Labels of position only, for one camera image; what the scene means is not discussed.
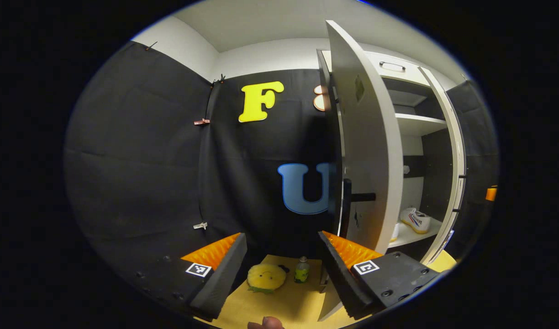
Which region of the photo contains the small green bottle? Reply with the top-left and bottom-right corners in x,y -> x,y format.
294,256 -> 310,284

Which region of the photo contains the white shoe cabinet door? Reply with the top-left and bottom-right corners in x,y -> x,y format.
317,20 -> 404,322
419,66 -> 467,265

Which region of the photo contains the black backdrop cloth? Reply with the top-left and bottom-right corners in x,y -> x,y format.
64,40 -> 499,275

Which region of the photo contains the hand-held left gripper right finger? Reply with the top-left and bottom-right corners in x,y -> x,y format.
317,231 -> 441,320

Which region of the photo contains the beige cabinet drawer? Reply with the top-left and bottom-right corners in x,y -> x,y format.
323,49 -> 433,87

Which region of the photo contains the black door bar handle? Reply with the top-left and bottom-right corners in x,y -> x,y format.
452,174 -> 467,214

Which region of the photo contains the yellow plush toy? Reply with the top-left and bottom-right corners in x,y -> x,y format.
247,264 -> 287,294

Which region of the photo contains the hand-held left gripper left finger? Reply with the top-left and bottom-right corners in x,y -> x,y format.
133,232 -> 248,320

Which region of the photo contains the white shoe cabinet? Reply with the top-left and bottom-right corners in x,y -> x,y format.
317,48 -> 460,263

